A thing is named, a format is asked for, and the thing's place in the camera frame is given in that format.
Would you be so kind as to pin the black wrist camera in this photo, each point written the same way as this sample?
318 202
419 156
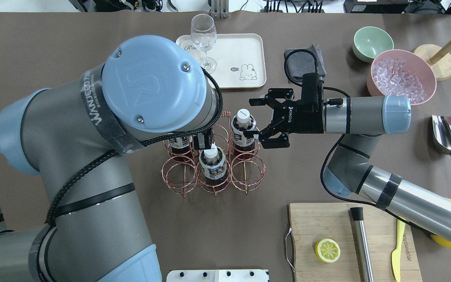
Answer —
310 98

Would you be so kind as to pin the half lemon slice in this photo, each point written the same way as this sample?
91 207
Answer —
327 250

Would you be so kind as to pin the grey folded cloth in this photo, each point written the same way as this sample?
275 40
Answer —
301 63

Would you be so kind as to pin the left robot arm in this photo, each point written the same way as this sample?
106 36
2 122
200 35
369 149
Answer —
76 137

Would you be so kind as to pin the aluminium frame post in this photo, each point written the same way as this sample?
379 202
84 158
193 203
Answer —
219 8

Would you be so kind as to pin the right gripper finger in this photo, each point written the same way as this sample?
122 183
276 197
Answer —
279 99
269 137

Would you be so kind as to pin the pink bowl with ice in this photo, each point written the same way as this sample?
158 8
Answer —
401 73

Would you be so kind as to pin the tea bottle white cap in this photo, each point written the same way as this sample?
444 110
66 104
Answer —
243 147

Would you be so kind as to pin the tea bottle rear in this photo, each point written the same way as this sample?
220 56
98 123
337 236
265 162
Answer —
180 148

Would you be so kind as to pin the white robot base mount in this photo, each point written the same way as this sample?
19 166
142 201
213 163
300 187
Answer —
219 275

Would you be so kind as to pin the copper wire bottle basket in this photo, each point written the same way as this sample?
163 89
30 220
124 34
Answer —
245 175

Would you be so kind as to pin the yellow lemon lower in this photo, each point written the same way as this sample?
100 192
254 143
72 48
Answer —
441 241

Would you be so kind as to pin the yellow plastic knife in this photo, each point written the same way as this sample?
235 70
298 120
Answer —
396 253

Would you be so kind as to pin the wooden mug tree stand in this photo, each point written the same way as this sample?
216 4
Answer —
438 58

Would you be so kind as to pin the cream serving tray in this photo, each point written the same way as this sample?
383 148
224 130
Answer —
239 61

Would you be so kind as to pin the steel muddler black tip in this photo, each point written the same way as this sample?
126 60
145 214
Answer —
363 251

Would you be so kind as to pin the clear wine glass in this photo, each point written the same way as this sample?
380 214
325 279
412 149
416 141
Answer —
203 34

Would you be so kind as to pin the tea bottle front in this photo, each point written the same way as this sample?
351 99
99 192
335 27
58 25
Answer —
215 168

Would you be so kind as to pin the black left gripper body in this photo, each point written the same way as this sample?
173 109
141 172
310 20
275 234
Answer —
202 141

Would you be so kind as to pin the green ceramic bowl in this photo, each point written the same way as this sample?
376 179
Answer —
369 42

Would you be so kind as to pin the bamboo cutting board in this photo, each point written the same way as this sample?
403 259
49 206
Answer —
312 222

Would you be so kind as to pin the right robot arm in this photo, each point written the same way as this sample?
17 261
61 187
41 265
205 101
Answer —
347 169

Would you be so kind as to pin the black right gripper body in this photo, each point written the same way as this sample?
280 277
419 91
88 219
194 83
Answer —
303 120

